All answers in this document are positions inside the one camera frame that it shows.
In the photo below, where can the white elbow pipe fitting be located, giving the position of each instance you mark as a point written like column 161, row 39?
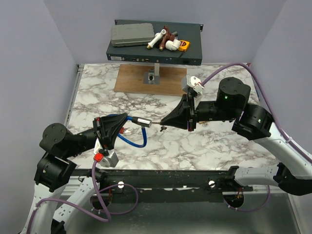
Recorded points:
column 172, row 45

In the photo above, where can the blue cable lock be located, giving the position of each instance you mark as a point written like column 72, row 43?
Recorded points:
column 143, row 124

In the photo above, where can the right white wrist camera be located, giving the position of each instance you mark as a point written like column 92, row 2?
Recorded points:
column 192, row 85

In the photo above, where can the white straight pipe fitting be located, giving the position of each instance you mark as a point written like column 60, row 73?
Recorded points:
column 157, row 37

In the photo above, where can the metal stand post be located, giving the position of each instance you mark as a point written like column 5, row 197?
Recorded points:
column 152, row 77

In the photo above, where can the brown pipe fitting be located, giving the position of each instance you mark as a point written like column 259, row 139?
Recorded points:
column 167, row 37

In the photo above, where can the wooden board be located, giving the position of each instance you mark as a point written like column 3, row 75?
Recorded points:
column 130, row 80

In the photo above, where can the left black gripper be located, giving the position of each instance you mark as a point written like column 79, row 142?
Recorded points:
column 112, row 125

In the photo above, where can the yellow tape measure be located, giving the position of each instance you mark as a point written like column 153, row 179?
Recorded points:
column 184, row 45

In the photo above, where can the brass padlock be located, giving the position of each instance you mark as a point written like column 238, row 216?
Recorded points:
column 204, row 123

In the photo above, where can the black mounting rail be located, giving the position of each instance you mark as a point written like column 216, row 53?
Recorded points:
column 168, row 186

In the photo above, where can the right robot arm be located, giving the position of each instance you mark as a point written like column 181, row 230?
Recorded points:
column 293, row 173

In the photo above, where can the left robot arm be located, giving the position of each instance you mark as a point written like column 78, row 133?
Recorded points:
column 49, row 214

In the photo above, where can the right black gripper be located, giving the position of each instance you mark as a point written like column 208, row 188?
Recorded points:
column 182, row 115

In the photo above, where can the grey plastic case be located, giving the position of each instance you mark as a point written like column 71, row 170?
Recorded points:
column 131, row 34

